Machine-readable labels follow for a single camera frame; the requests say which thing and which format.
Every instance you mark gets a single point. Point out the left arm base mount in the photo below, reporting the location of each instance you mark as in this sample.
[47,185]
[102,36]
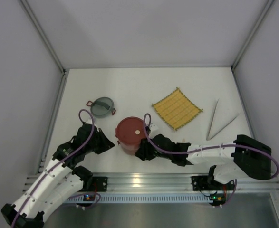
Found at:
[95,184]

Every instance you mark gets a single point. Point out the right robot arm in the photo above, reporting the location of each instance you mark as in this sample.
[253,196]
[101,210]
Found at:
[244,157]

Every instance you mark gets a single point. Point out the grey lunch box lid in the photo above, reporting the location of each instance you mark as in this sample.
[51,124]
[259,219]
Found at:
[102,107]

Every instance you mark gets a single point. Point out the perforated cable duct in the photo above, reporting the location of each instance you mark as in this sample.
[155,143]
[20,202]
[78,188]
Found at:
[139,198]

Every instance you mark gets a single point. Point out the dark red lid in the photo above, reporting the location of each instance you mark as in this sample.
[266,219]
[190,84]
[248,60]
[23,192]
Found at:
[131,129]

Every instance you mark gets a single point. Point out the aluminium mounting rail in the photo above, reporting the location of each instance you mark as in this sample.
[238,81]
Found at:
[174,183]

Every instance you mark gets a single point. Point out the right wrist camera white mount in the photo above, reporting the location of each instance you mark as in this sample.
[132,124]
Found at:
[153,130]

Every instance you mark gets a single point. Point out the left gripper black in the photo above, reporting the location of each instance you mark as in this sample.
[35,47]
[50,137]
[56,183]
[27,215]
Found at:
[101,139]

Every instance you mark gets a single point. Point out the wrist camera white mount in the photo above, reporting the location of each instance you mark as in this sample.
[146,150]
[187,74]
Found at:
[153,130]
[90,122]

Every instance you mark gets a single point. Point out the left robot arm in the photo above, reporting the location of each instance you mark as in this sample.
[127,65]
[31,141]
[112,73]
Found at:
[61,178]

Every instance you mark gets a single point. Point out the bamboo woven mat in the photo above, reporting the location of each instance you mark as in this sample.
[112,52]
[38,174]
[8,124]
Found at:
[176,109]

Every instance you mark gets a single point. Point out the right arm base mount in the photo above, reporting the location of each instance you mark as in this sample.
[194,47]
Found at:
[206,183]

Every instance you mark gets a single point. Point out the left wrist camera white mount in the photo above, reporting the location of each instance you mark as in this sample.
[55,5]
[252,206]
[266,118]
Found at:
[90,122]

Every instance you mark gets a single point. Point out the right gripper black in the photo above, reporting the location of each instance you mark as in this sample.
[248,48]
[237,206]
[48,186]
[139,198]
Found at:
[148,147]

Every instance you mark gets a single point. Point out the metal tongs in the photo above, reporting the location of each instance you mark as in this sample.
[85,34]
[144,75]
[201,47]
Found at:
[219,121]

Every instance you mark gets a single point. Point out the pink lunch box tier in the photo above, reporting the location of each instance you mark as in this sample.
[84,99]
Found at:
[129,133]

